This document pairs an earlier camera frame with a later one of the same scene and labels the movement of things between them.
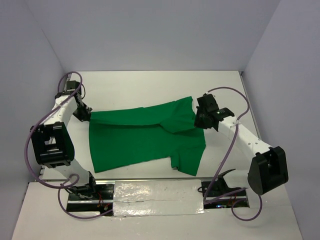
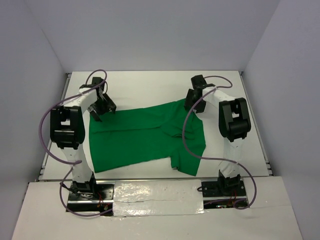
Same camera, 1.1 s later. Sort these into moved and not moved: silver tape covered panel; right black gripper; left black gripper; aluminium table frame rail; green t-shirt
Moved: left black gripper; right black gripper
Not moved: silver tape covered panel; aluminium table frame rail; green t-shirt
